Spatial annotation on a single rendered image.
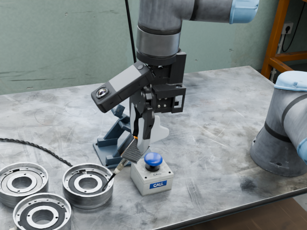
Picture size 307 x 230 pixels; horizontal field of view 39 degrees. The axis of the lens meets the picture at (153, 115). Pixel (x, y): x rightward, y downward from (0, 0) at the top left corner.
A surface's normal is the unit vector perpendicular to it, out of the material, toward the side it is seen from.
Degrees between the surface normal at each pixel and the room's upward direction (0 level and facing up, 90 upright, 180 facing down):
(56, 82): 90
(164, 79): 90
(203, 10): 105
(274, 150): 72
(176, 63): 90
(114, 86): 32
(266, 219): 0
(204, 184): 0
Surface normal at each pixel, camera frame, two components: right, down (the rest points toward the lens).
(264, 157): -0.70, 0.00
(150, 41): -0.40, 0.45
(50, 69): 0.41, 0.52
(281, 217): 0.10, -0.84
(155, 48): -0.11, 0.52
